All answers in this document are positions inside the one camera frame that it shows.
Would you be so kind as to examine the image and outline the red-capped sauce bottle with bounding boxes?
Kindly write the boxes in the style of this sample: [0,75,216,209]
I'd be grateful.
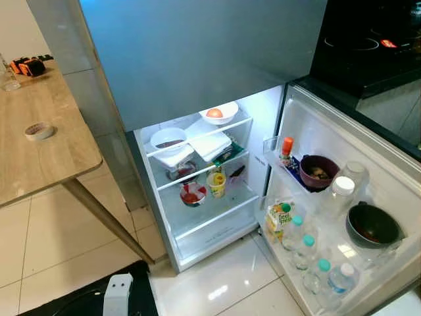
[280,136,295,167]

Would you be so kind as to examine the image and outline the open fridge door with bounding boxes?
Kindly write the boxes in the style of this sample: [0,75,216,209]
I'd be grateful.
[253,82,421,316]

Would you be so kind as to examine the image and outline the grey fridge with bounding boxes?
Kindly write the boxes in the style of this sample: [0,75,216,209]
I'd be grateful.
[26,0,421,316]

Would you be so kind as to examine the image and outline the clear plastic container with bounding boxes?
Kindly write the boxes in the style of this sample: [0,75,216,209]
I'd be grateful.
[343,161,371,192]

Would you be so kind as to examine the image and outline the dark green pan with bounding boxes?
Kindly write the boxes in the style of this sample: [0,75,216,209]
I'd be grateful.
[345,201,403,250]

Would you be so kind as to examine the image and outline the white-capped clear bottle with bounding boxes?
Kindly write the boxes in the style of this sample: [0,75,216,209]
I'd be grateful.
[325,175,357,219]

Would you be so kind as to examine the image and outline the maroon bowl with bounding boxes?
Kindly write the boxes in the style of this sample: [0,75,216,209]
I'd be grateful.
[299,155,341,191]

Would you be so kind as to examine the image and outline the black induction cooktop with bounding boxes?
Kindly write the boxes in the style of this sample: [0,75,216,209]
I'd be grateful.
[309,0,421,101]

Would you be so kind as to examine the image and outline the blue-labelled water bottle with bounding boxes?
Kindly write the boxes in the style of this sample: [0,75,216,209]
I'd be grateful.
[326,261,360,298]

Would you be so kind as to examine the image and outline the teal-capped water bottle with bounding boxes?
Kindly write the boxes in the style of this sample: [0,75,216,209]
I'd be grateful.
[293,234,320,271]
[303,258,334,294]
[282,214,307,253]

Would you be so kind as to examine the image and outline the yellow green juice carton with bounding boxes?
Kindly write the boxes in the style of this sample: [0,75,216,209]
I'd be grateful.
[264,200,296,242]

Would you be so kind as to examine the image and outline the green packet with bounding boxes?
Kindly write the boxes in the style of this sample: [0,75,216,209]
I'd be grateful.
[214,146,247,167]

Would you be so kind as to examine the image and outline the white bowl holding orange fruit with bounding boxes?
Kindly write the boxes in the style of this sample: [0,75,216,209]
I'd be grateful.
[199,101,240,126]

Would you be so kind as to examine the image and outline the yellow printed cup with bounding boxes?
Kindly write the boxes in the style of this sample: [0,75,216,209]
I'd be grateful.
[206,171,227,199]

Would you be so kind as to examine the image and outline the white flat package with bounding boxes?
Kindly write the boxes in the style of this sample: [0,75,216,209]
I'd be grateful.
[186,118,233,163]

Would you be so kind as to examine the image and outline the glass bowl with red food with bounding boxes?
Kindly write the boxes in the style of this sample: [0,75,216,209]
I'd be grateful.
[179,182,209,207]

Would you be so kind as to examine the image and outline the white bowl with dark food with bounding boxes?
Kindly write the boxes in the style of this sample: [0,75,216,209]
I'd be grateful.
[149,127,189,154]

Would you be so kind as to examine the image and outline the light wooden table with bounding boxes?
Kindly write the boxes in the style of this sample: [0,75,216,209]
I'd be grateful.
[0,56,156,265]

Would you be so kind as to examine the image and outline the beige tape roll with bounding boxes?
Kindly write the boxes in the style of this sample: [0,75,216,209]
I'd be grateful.
[24,122,56,142]

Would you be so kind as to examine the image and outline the orange and black tool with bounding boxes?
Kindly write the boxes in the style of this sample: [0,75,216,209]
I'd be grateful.
[9,57,47,77]

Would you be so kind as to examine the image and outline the clear glass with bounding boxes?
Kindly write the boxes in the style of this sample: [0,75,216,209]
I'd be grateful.
[0,53,21,92]

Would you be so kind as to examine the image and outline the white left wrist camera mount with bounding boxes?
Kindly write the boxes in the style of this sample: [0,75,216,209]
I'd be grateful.
[103,273,134,316]

